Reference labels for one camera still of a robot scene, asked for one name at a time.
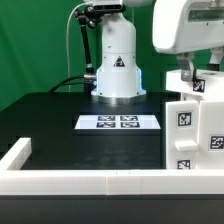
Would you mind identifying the white camera cable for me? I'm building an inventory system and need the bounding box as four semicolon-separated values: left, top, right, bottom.
65;2;87;93

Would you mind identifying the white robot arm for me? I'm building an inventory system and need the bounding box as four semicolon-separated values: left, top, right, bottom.
84;0;224;104

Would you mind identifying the black cable bundle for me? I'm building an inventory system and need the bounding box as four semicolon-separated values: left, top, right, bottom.
48;75;98;94

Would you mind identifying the white base tag plate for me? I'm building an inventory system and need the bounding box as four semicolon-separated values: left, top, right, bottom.
75;115;160;130

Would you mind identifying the white U-shaped obstacle wall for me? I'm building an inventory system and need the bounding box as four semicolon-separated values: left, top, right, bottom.
0;138;224;196

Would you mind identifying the white cabinet top block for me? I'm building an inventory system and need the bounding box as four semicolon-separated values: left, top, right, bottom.
166;69;224;101

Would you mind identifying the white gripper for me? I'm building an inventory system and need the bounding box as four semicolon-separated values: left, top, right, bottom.
152;0;224;82

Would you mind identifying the white cabinet body box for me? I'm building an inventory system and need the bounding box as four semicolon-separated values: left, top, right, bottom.
164;93;224;170

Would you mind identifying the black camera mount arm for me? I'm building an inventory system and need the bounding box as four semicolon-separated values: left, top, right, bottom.
74;3;126;75

